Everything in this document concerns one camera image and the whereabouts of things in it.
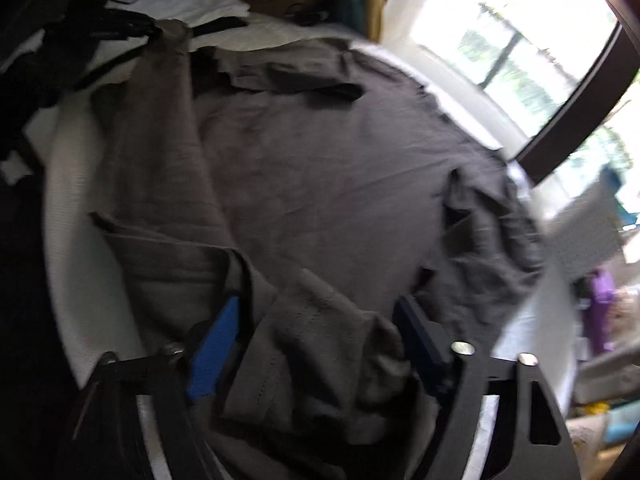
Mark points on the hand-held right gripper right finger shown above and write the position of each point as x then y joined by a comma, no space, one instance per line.
420,347

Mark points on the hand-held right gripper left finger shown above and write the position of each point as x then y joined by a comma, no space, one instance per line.
215,355

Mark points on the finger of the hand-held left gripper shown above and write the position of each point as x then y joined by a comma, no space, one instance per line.
130,26

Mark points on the dark grey t-shirt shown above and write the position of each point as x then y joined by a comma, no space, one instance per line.
325,185

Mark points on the white garment with black trim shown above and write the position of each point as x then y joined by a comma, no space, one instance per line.
200,2

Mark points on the purple plush toy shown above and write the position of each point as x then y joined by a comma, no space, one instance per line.
599,310

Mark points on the white perforated basket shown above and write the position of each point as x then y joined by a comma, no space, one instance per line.
585,235

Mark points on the blue cloth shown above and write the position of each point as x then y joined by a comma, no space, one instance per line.
617,195

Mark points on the balcony railing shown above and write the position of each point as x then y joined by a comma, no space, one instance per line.
520,45

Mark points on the dark window post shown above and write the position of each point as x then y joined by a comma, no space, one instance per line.
580,115

